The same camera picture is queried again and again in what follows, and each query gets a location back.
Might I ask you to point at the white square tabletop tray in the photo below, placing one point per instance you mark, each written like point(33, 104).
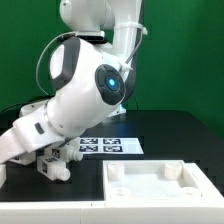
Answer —
point(144, 180)

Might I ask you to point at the white fence left wall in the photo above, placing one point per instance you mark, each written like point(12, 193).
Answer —
point(3, 176)

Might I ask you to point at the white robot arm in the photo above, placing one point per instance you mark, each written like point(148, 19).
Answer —
point(92, 72)

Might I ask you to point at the white fence front wall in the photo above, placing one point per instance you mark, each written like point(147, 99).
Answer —
point(150, 212)

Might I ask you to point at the white fence wall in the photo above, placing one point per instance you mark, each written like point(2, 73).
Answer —
point(3, 176)
point(150, 212)

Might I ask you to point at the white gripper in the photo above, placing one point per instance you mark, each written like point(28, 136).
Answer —
point(25, 136)

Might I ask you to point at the white sheet with markers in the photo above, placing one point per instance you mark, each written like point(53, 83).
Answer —
point(111, 146)

